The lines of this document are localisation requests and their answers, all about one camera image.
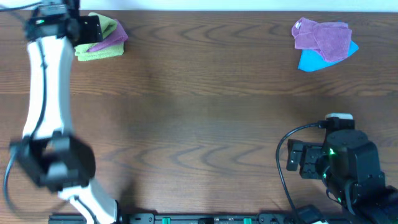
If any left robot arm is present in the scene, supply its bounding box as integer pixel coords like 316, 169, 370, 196
9, 0, 121, 223

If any light green microfiber cloth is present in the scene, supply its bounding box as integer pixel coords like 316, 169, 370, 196
75, 12, 119, 56

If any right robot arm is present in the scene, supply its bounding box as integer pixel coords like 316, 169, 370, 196
286, 129, 397, 223

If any crumpled purple cloth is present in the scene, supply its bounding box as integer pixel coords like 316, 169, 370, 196
291, 17, 352, 62

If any left black cable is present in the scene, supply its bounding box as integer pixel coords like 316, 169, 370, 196
0, 1, 100, 224

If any black cable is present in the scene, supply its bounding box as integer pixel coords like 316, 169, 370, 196
0, 1, 100, 224
275, 122, 326, 224

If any folded green cloth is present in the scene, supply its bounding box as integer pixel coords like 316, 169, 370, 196
75, 43, 124, 62

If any folded purple cloth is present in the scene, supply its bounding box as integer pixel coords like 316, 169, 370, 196
87, 19, 128, 52

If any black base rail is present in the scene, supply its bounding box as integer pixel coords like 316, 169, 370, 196
48, 206, 350, 224

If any blue cloth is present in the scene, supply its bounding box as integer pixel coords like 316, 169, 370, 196
298, 40, 359, 72

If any right black cable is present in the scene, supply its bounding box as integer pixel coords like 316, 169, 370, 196
275, 122, 326, 224

